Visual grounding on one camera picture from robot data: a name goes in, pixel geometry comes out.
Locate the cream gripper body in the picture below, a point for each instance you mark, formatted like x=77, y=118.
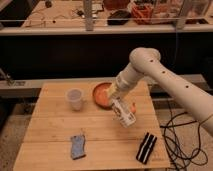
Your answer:
x=113, y=92

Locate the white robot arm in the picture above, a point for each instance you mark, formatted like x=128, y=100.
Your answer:
x=146, y=62

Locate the orange bowl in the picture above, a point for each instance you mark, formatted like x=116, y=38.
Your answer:
x=100, y=95

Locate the orange carrot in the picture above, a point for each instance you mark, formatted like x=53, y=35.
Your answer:
x=133, y=109

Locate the translucent plastic cup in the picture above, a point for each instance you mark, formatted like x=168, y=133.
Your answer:
x=75, y=98

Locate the black object on shelf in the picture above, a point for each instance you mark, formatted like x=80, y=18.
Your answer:
x=119, y=17

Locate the orange crate on shelf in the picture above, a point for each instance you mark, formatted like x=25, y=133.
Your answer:
x=141, y=14

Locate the grey metal post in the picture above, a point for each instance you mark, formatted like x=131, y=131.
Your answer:
x=87, y=4

